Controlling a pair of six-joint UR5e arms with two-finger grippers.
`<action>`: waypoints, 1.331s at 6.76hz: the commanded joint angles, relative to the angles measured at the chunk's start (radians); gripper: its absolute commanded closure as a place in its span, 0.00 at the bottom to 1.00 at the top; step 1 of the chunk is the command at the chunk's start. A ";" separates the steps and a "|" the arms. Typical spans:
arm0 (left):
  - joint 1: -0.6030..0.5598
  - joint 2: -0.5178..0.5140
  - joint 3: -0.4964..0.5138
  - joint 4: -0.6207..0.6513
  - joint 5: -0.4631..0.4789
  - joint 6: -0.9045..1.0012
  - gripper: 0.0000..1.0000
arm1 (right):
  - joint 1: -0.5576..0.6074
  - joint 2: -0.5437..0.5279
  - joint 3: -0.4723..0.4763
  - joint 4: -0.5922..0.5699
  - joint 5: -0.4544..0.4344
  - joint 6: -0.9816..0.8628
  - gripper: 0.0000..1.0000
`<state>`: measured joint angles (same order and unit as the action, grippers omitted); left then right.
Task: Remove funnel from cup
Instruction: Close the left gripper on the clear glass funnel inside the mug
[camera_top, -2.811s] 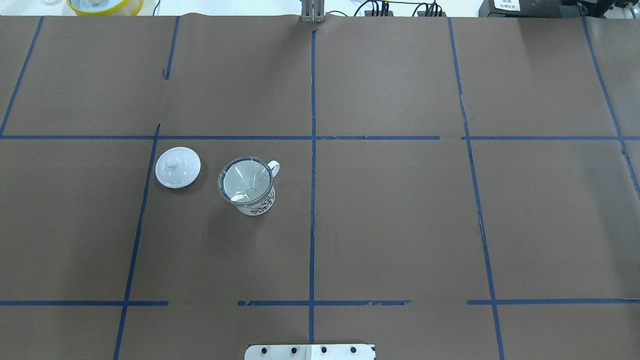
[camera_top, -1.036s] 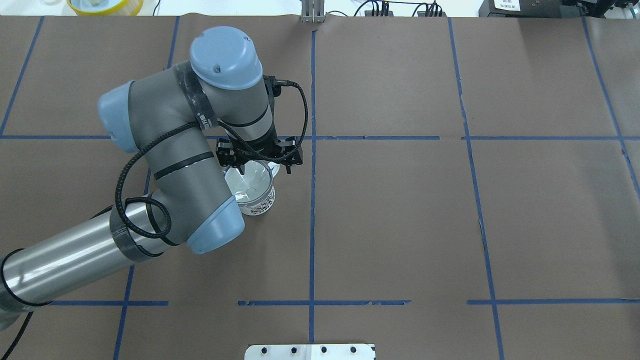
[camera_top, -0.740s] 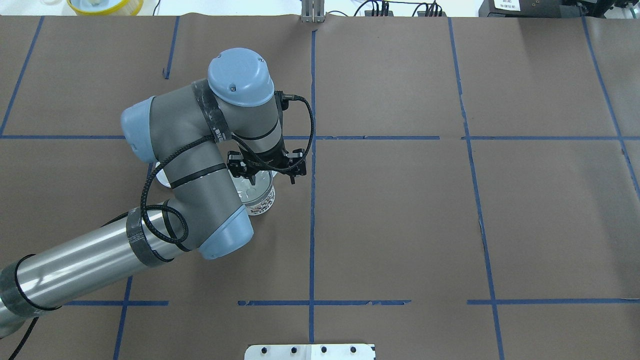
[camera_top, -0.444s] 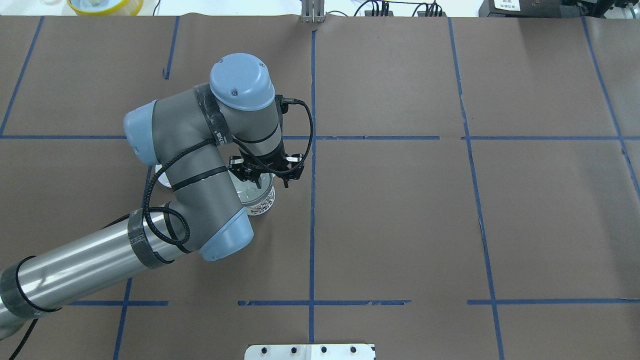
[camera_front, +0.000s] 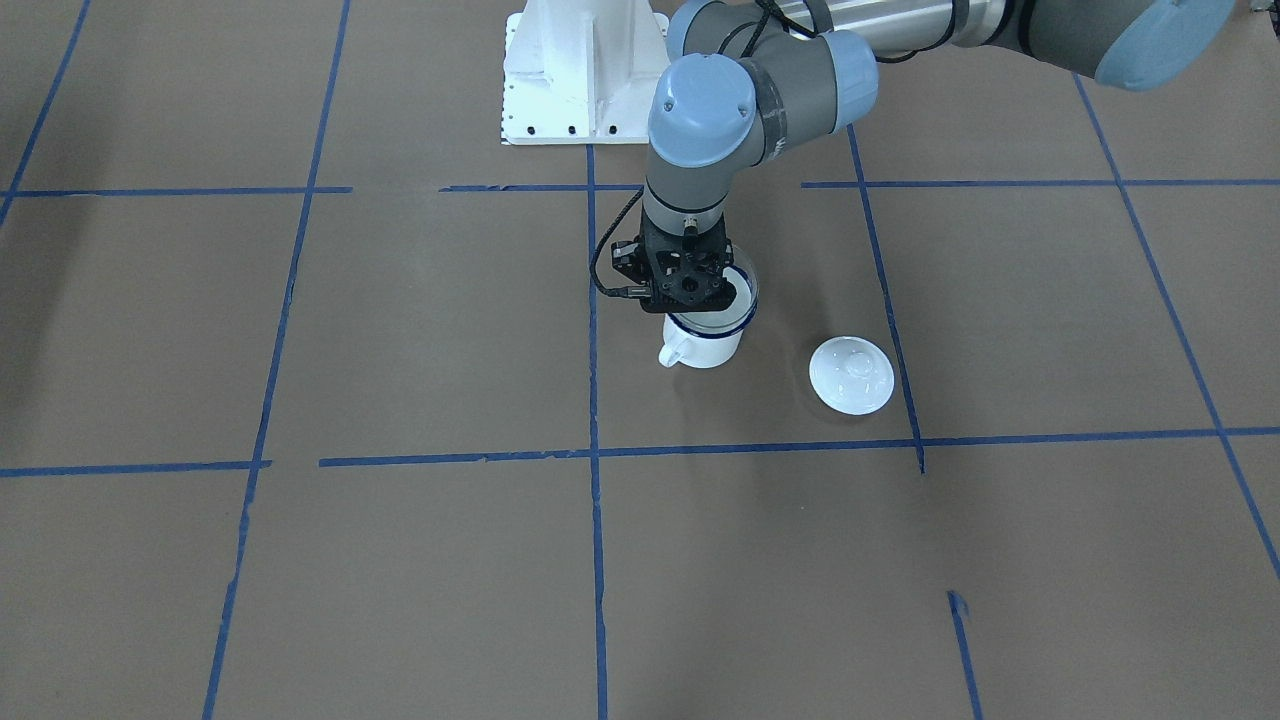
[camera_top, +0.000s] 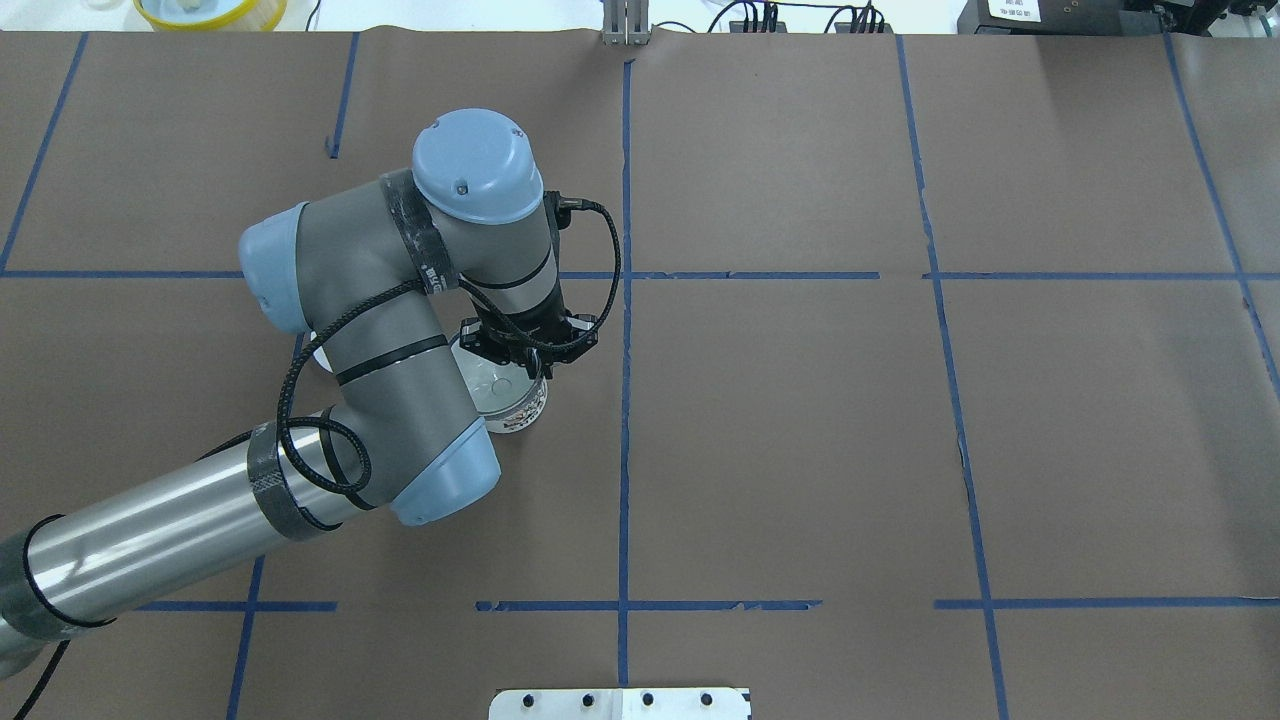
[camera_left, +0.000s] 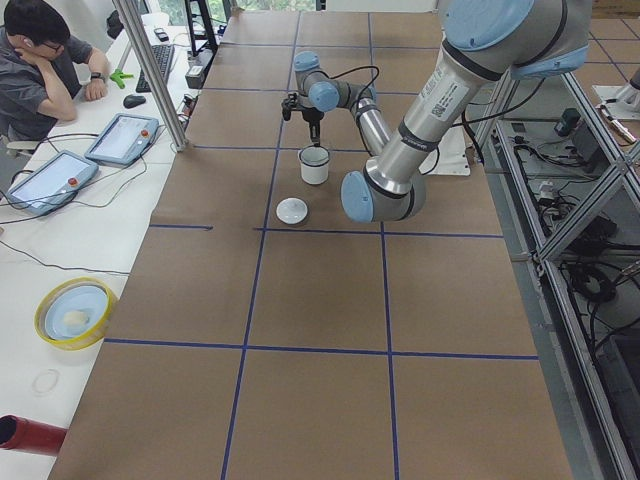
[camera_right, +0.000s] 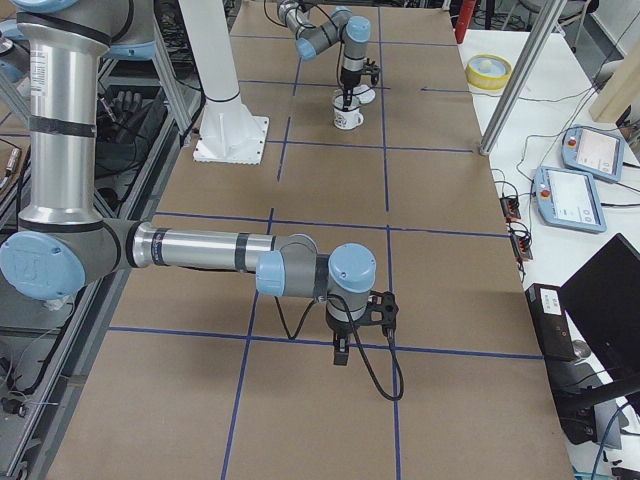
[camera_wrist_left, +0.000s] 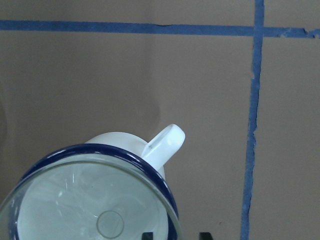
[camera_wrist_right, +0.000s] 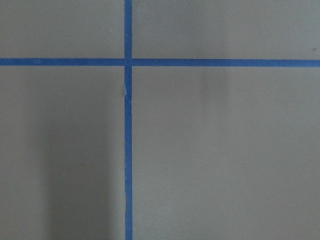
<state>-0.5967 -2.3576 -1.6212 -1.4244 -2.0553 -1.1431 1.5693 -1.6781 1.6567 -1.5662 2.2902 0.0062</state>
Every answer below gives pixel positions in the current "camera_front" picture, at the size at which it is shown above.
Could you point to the clear glass funnel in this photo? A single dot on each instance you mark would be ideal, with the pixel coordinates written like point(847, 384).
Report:
point(722, 324)

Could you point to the white enamel mug blue rim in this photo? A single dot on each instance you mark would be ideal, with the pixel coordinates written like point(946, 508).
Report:
point(679, 347)

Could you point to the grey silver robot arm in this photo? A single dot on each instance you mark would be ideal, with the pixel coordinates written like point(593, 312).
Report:
point(748, 82)

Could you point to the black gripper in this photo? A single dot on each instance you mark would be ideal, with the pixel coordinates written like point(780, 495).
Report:
point(626, 259)

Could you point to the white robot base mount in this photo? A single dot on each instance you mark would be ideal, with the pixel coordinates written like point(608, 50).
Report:
point(581, 72)

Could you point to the white mug lid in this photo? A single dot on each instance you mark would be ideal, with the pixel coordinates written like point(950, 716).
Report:
point(851, 375)

